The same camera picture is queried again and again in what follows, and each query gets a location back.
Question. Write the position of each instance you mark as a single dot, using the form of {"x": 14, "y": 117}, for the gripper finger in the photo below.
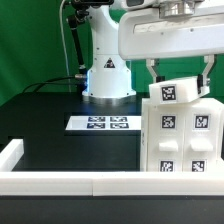
{"x": 203, "y": 79}
{"x": 152, "y": 66}

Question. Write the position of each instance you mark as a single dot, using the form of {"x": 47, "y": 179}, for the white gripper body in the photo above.
{"x": 143, "y": 34}

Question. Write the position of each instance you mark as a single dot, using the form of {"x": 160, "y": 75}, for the white cabinet top box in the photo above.
{"x": 180, "y": 90}

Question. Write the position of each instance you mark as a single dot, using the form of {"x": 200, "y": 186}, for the white cabinet body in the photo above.
{"x": 144, "y": 131}

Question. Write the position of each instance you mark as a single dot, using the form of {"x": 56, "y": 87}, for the white cabinet door panel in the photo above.
{"x": 203, "y": 135}

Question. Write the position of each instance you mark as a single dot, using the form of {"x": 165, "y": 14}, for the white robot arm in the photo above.
{"x": 109, "y": 79}

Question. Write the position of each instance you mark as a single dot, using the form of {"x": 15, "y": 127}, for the white U-shaped obstacle fence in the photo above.
{"x": 100, "y": 183}

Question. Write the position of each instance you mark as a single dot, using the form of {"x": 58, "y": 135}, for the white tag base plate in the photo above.
{"x": 104, "y": 123}

